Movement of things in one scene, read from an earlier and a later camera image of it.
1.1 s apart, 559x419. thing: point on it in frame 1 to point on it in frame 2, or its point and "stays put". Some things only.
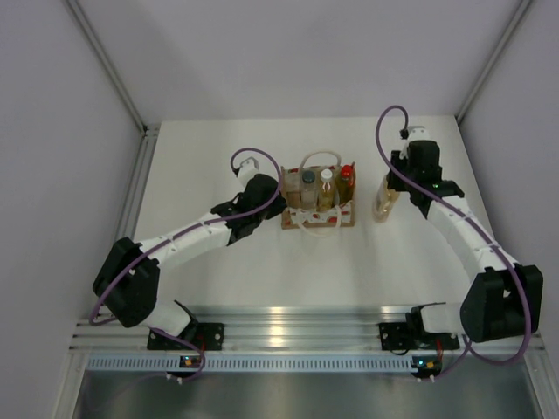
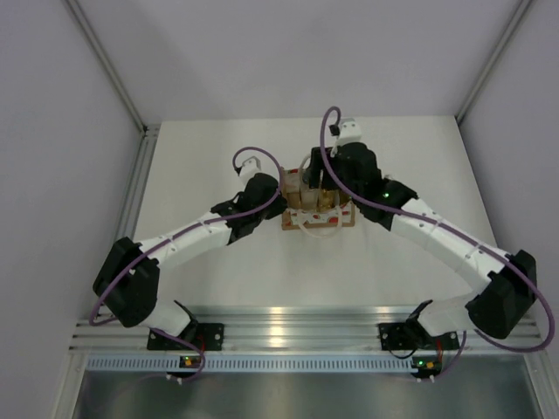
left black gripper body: [276, 209] stays put
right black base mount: [411, 335] stays put
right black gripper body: [401, 165] to [319, 166]
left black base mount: [206, 336] stays put
